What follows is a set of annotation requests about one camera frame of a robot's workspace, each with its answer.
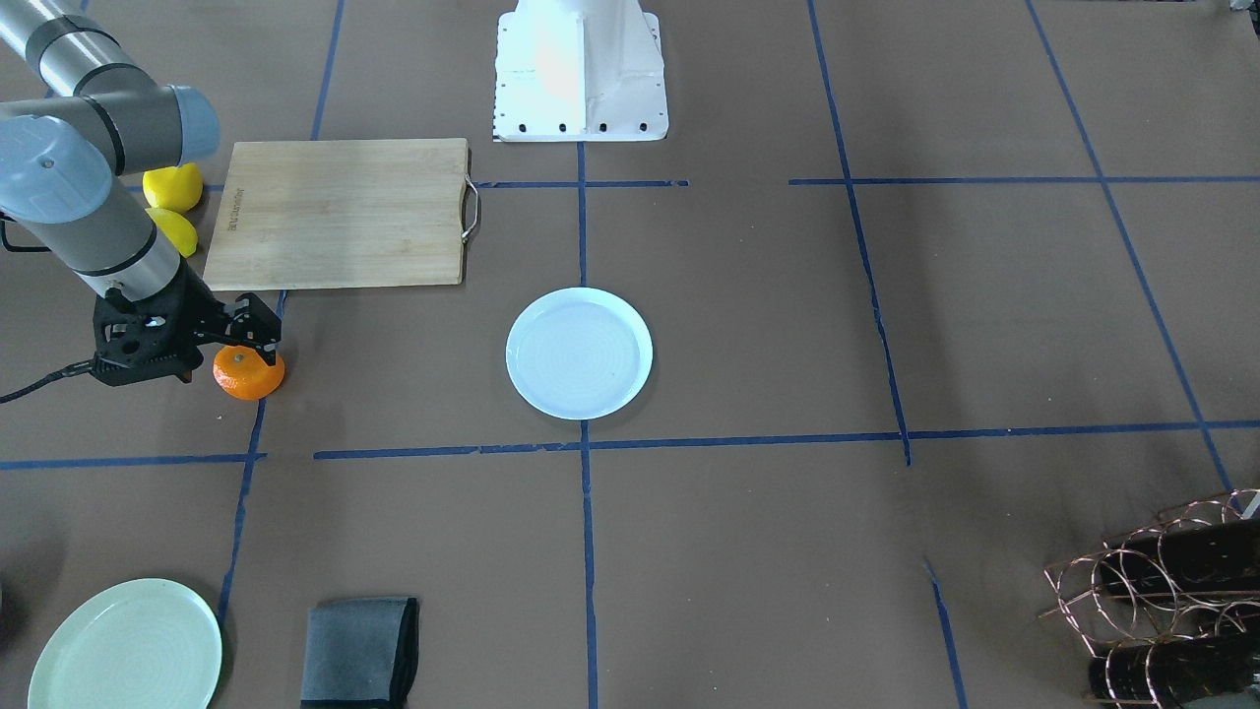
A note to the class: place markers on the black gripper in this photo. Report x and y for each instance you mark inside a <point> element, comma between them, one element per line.
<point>187,301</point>

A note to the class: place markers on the orange mandarin fruit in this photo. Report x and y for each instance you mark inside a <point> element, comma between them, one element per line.
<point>245,375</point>

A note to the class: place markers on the light blue plate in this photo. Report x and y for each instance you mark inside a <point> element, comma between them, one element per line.
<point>579,353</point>

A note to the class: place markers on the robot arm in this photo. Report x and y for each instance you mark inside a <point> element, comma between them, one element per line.
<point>64,158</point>

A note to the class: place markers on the light green plate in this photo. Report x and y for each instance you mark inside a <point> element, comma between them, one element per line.
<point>147,643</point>

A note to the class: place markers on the lower yellow lemon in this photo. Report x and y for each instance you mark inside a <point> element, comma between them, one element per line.
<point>179,230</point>

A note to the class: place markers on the yellow lemon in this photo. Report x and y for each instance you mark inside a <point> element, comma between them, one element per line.
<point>179,230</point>
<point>174,188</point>

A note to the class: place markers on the bamboo cutting board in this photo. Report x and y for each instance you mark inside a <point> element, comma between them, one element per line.
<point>343,214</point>

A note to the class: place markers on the upper yellow lemon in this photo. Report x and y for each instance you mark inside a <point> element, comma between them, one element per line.
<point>174,188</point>

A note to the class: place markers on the folded grey cloth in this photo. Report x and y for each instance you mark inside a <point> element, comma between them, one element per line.
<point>361,653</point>

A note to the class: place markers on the dark wine bottle lower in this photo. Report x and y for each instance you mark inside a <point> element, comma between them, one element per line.
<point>1176,673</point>

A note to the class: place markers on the dark wine bottle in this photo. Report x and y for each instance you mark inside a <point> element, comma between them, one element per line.
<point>1223,559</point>
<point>1176,673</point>

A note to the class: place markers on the dark wine bottle upper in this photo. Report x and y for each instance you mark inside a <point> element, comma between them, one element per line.
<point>1223,559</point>

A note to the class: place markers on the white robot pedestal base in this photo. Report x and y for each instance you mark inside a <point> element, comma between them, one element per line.
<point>579,71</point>

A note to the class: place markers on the copper wire bottle rack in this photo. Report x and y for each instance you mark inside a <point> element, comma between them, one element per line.
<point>1104,622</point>

